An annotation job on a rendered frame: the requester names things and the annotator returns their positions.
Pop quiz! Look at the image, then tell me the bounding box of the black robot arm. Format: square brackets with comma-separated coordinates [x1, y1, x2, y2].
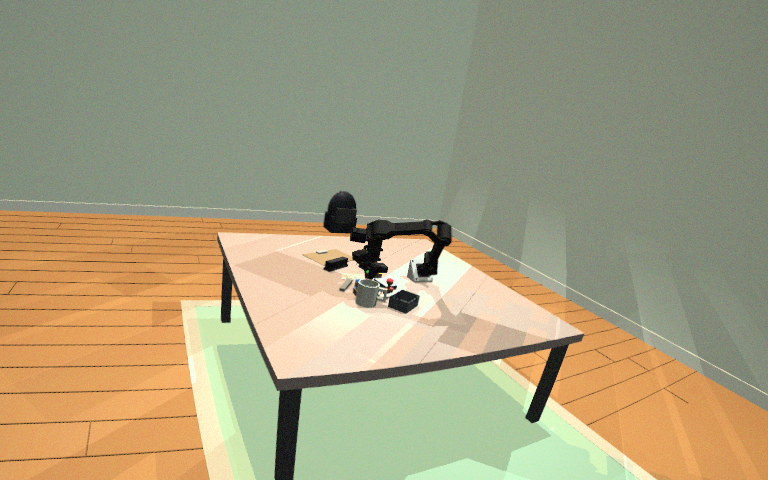
[350, 220, 451, 277]

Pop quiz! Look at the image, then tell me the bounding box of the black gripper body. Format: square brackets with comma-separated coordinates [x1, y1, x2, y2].
[365, 244, 388, 273]

